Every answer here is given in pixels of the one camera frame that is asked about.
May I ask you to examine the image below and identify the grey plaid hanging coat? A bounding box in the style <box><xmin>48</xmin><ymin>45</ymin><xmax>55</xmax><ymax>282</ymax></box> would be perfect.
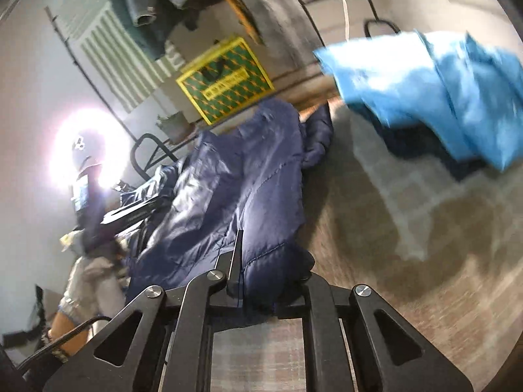
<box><xmin>244</xmin><ymin>0</ymin><xmax>323</xmax><ymax>69</ymax></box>

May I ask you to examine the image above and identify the left gloved hand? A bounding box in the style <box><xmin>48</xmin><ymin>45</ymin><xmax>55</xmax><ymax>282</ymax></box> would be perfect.
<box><xmin>59</xmin><ymin>229</ymin><xmax>128</xmax><ymax>269</ymax></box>

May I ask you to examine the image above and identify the green striped wall hanging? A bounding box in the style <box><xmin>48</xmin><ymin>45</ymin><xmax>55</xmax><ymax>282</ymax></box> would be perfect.
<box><xmin>57</xmin><ymin>0</ymin><xmax>185</xmax><ymax>112</ymax></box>

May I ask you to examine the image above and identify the plaid beige bed blanket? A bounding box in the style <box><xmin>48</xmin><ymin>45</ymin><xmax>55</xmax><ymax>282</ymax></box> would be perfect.
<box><xmin>298</xmin><ymin>100</ymin><xmax>522</xmax><ymax>391</ymax></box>

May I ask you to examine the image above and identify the yellow green storage box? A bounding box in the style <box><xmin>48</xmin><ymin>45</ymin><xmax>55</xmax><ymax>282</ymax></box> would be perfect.
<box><xmin>177</xmin><ymin>36</ymin><xmax>275</xmax><ymax>126</ymax></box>

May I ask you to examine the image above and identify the dark green hanging jacket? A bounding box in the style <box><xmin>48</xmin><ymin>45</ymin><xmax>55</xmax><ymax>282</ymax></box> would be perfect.
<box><xmin>110</xmin><ymin>0</ymin><xmax>177</xmax><ymax>60</ymax></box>

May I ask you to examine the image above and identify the small potted plant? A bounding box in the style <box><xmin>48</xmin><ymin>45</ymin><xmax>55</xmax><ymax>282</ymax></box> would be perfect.
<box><xmin>156</xmin><ymin>111</ymin><xmax>194</xmax><ymax>144</ymax></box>

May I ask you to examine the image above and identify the ring light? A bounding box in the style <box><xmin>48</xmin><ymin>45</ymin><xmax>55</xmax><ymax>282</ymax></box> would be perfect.
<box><xmin>48</xmin><ymin>105</ymin><xmax>130</xmax><ymax>194</ymax></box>

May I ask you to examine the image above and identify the black bed frame rail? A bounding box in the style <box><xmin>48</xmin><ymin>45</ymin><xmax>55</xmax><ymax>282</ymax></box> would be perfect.
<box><xmin>363</xmin><ymin>19</ymin><xmax>401</xmax><ymax>38</ymax></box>

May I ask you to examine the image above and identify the navy puffer jacket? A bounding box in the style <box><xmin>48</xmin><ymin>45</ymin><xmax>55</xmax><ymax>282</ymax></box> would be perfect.
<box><xmin>122</xmin><ymin>99</ymin><xmax>333</xmax><ymax>307</ymax></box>

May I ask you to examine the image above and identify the orange hanging item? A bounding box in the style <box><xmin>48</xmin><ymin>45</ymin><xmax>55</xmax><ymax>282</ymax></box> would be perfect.
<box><xmin>225</xmin><ymin>0</ymin><xmax>263</xmax><ymax>45</ymax></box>

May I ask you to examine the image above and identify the black metal clothes rack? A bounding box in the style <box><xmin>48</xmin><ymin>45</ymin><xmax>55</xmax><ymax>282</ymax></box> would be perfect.
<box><xmin>45</xmin><ymin>6</ymin><xmax>182</xmax><ymax>150</ymax></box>

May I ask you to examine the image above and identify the left forearm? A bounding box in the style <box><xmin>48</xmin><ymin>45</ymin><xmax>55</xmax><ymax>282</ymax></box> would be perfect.
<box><xmin>46</xmin><ymin>257</ymin><xmax>125</xmax><ymax>342</ymax></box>

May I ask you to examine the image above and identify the light blue garment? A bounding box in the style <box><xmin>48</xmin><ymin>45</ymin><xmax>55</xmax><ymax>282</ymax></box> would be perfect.
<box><xmin>314</xmin><ymin>31</ymin><xmax>522</xmax><ymax>171</ymax></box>

